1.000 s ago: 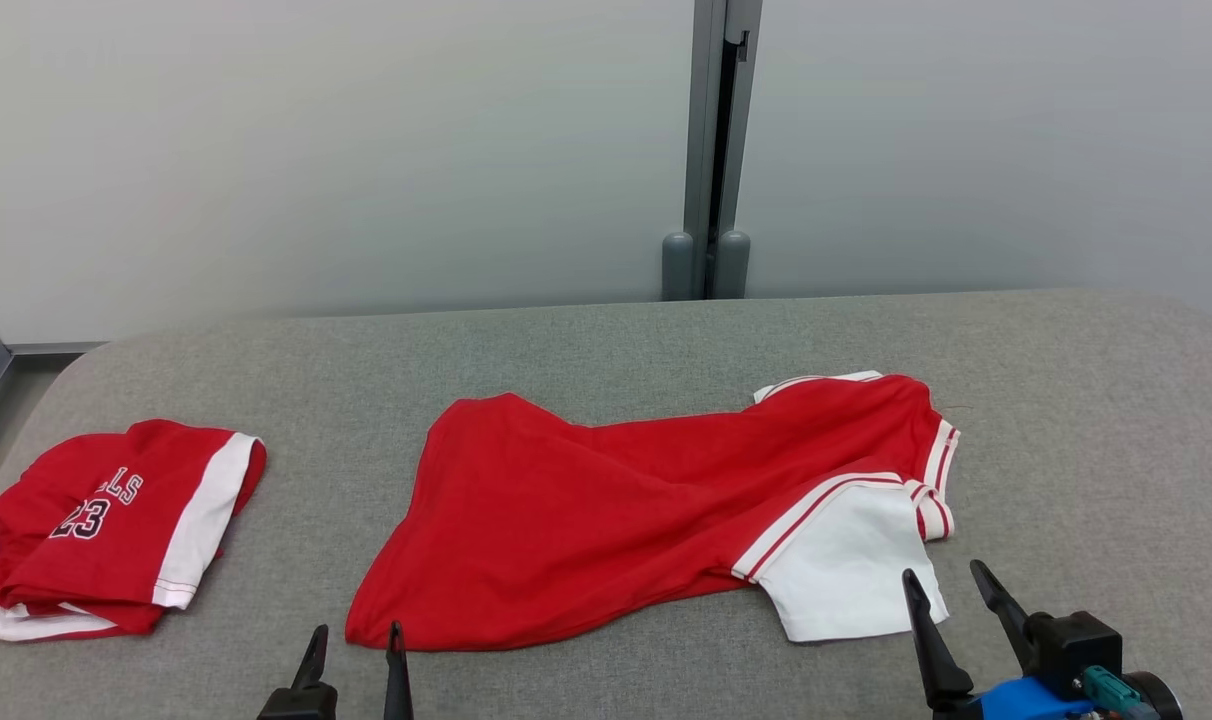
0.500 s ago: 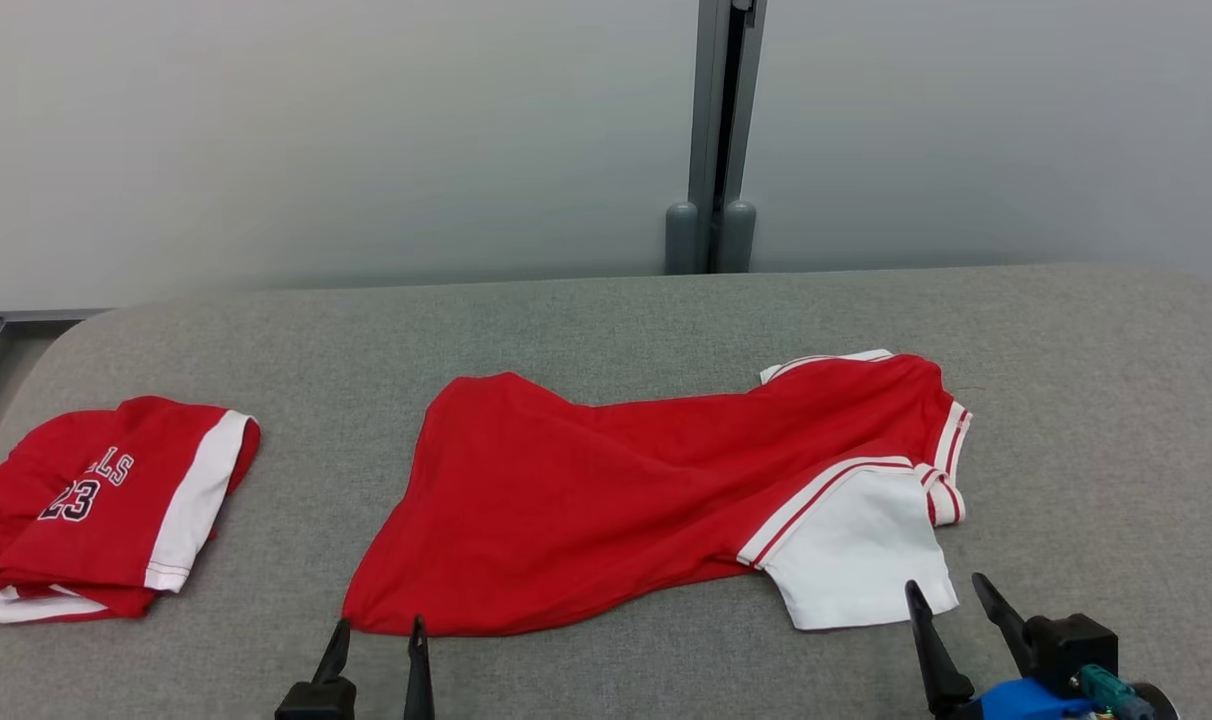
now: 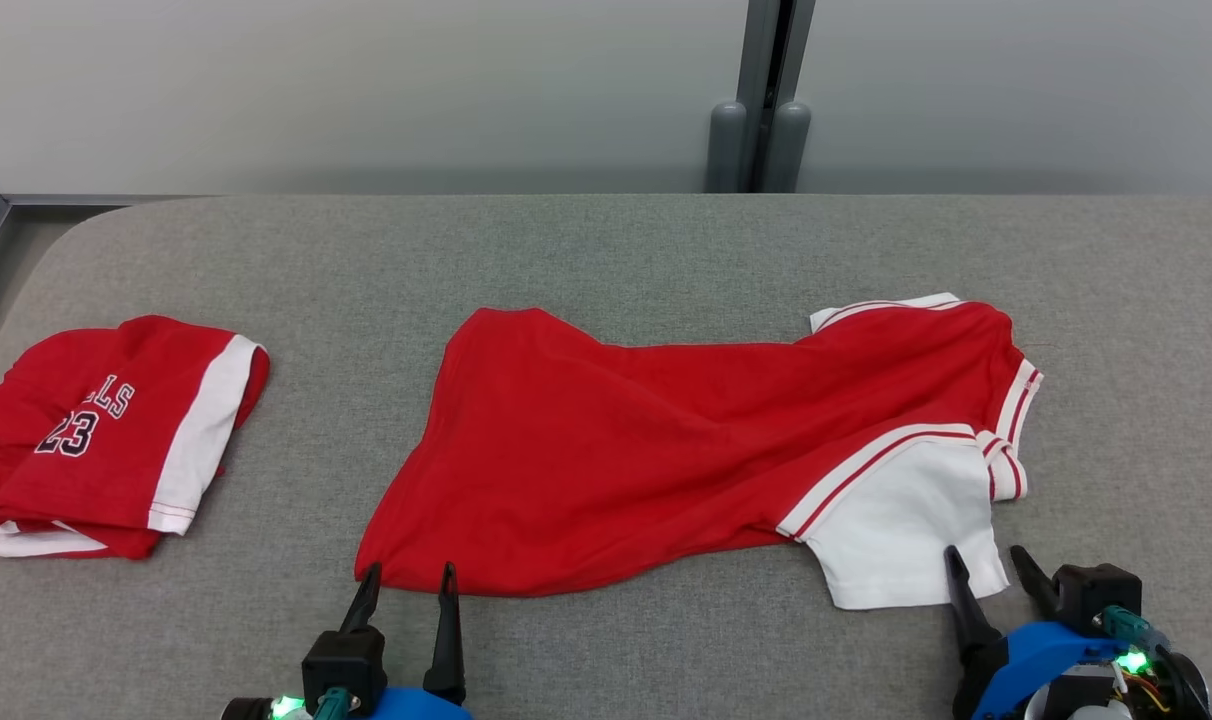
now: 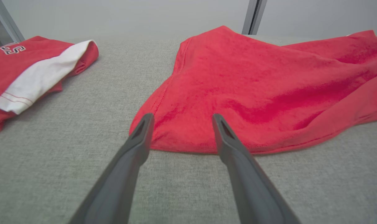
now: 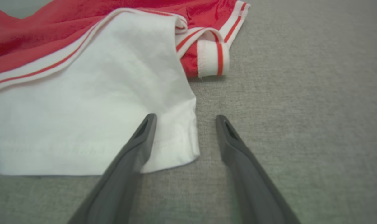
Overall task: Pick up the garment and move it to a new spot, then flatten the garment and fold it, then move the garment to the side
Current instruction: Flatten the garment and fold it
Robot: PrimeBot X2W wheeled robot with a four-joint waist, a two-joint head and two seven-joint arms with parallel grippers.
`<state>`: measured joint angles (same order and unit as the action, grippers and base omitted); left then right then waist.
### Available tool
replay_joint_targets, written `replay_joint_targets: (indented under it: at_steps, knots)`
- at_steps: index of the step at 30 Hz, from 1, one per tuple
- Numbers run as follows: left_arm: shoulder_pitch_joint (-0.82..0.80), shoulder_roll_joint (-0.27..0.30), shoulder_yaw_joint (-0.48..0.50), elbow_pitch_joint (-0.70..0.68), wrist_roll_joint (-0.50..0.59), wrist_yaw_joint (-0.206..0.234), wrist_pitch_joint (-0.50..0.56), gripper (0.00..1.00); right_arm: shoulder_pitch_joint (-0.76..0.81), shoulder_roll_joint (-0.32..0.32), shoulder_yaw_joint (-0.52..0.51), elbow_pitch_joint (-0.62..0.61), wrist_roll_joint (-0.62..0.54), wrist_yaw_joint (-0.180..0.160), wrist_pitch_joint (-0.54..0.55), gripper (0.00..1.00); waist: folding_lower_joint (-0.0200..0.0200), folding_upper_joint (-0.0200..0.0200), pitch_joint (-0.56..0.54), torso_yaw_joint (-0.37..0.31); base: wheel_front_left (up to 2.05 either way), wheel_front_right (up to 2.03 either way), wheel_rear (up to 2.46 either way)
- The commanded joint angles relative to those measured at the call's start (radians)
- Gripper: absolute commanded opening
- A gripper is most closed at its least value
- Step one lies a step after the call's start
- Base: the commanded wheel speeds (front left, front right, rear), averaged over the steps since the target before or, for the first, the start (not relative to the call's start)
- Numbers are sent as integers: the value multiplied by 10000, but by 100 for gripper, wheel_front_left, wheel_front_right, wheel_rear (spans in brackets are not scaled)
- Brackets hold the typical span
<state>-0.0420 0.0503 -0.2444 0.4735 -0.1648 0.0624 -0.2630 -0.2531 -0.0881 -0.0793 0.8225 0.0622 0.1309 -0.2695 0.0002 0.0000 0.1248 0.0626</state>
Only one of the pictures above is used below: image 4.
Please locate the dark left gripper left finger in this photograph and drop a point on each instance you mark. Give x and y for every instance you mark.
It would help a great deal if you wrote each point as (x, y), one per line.
(117, 177)

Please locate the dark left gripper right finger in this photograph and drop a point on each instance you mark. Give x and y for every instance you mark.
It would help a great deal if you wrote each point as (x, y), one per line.
(250, 180)

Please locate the red shorts with white stripes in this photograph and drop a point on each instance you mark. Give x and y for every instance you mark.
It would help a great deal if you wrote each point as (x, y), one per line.
(253, 87)

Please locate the red jersey with white panel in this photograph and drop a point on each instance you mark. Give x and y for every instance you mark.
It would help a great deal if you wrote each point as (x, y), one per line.
(26, 65)

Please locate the grey fabric sofa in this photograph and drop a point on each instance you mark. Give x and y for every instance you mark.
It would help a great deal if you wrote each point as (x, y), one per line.
(82, 161)

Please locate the grey metal stand leg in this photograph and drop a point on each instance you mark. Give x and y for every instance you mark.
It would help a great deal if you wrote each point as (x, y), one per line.
(6, 20)

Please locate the grey metal partition post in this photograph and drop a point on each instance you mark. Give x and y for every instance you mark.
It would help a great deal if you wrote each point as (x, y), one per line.
(253, 15)

